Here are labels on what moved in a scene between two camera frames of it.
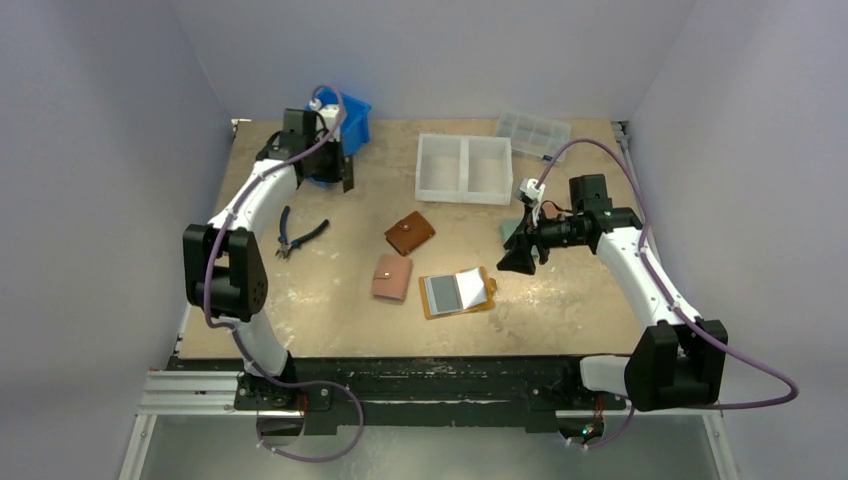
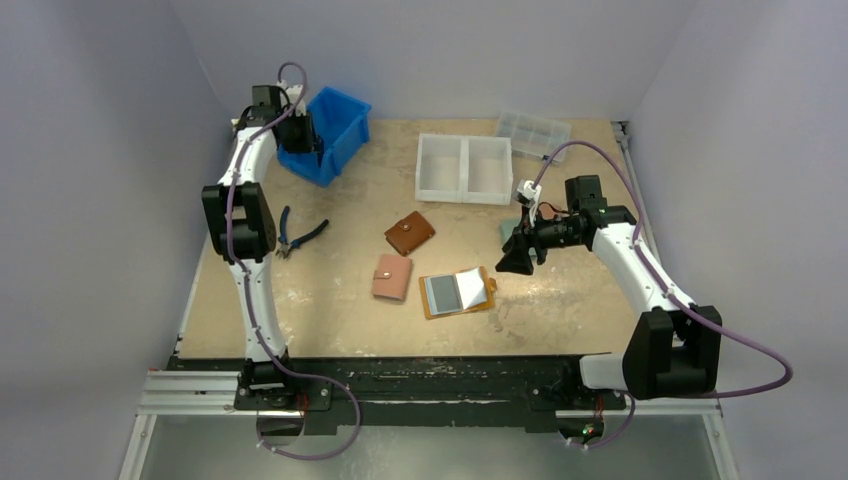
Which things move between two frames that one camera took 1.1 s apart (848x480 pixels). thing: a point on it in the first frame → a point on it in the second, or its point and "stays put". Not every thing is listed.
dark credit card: (443, 294) stays put
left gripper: (339, 171) → (309, 139)
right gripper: (532, 237) stays put
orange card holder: (456, 293) stays put
